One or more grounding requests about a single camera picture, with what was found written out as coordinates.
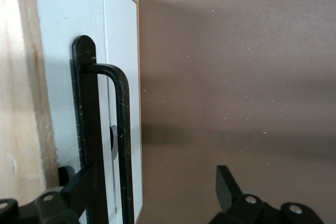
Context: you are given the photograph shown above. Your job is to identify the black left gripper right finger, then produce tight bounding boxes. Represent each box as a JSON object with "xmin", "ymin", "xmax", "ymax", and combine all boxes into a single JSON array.
[{"xmin": 209, "ymin": 165, "xmax": 324, "ymax": 224}]

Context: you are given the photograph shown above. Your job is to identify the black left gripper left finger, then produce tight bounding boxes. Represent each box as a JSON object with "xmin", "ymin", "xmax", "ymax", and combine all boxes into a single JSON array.
[{"xmin": 0, "ymin": 163, "xmax": 98, "ymax": 224}]

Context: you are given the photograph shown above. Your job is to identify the brown table mat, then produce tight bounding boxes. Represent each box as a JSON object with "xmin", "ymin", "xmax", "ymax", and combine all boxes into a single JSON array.
[{"xmin": 115, "ymin": 0, "xmax": 336, "ymax": 224}]

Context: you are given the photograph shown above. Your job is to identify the wooden cabinet box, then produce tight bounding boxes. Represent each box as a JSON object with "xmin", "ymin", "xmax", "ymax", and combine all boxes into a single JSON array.
[{"xmin": 0, "ymin": 0, "xmax": 144, "ymax": 224}]

